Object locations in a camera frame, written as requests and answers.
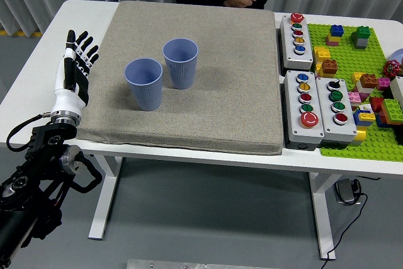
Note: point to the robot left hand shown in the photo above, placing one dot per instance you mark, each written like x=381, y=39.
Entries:
x=67, y=99

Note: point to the blue ribbed plastic cup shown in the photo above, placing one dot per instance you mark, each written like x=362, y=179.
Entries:
x=143, y=92
x=181, y=73

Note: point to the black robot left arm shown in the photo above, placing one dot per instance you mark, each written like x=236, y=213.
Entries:
x=37, y=155

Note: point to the grey five-button control box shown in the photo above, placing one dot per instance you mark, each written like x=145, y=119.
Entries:
x=294, y=117
x=291, y=51

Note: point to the yellow black floor tape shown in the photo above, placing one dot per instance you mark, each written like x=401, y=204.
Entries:
x=22, y=33

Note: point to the blue yellow pink brick stack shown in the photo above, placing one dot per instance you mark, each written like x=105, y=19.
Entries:
x=334, y=34

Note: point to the white table leg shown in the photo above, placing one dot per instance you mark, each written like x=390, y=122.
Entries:
x=324, y=212
x=105, y=199

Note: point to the orange toy brick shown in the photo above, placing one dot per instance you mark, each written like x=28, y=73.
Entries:
x=329, y=66

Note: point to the grey-brown cushion mat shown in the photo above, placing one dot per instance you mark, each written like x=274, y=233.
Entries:
x=204, y=108

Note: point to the green studded baseplate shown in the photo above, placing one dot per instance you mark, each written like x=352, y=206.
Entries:
x=346, y=58

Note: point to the green grey brick stack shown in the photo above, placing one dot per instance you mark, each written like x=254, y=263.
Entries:
x=362, y=37

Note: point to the grey four-button control box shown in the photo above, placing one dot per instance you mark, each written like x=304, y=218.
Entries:
x=324, y=108

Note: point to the orange white yellow brick stack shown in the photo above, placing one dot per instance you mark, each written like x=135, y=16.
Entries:
x=366, y=81

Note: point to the red valve wheel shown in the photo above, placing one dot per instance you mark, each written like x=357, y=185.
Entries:
x=391, y=69

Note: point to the small pink toy brick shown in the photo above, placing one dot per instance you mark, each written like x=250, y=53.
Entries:
x=383, y=83

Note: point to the pale purple bowl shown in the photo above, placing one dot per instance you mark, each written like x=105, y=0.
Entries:
x=398, y=55

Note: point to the red toy brick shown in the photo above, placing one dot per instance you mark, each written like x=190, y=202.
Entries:
x=376, y=104

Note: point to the white box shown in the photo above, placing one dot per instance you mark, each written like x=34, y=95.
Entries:
x=398, y=91

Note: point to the yellow grey brick stack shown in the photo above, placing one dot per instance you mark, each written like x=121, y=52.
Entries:
x=359, y=136

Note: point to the large green toy brick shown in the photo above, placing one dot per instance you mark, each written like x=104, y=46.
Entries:
x=393, y=111

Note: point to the grey power adapter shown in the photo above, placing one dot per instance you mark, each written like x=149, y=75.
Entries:
x=344, y=191

